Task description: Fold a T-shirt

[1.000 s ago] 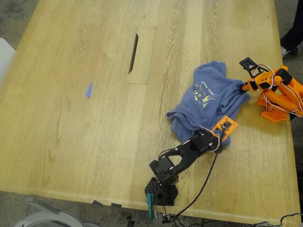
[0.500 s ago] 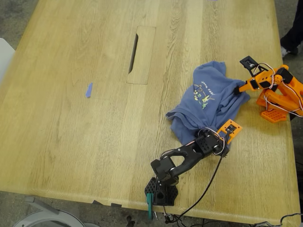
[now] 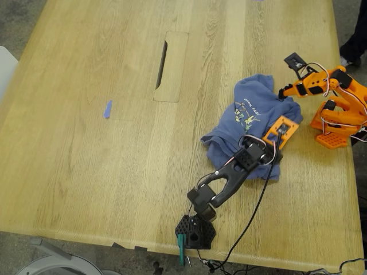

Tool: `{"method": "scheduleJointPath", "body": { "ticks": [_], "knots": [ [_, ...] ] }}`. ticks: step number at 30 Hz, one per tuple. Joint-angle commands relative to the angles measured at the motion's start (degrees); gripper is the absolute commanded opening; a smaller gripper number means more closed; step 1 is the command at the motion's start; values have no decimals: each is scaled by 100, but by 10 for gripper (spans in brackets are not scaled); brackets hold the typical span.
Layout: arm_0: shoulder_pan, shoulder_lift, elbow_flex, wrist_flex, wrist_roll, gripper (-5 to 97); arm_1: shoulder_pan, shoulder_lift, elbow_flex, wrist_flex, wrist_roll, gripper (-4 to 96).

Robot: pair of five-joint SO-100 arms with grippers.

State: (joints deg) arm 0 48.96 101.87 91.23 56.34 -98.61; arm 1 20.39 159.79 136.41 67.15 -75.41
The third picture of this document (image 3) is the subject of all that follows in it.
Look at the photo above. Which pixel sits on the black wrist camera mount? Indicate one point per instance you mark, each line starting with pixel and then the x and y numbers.
pixel 295 61

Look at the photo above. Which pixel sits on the long blue tape strip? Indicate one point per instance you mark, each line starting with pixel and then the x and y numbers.
pixel 107 110

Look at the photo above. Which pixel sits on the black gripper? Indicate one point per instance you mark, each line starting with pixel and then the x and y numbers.
pixel 274 155

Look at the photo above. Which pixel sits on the person leg dark trousers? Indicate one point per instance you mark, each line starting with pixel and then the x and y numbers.
pixel 358 34

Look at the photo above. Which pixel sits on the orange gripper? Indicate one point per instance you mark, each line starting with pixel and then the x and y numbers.
pixel 293 89

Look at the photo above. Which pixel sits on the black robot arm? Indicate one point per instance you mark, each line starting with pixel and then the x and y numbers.
pixel 229 177

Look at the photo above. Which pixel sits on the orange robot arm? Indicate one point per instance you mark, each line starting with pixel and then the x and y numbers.
pixel 344 114

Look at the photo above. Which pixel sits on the white shoe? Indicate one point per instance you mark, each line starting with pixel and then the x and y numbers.
pixel 345 61

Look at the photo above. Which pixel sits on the green table clamp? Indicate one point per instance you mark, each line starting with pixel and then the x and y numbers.
pixel 181 252

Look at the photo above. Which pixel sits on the grey round chair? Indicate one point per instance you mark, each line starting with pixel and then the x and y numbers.
pixel 57 265

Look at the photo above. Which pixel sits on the blue printed T-shirt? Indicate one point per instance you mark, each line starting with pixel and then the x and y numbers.
pixel 249 91

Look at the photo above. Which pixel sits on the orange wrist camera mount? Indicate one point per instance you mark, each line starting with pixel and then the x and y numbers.
pixel 271 136

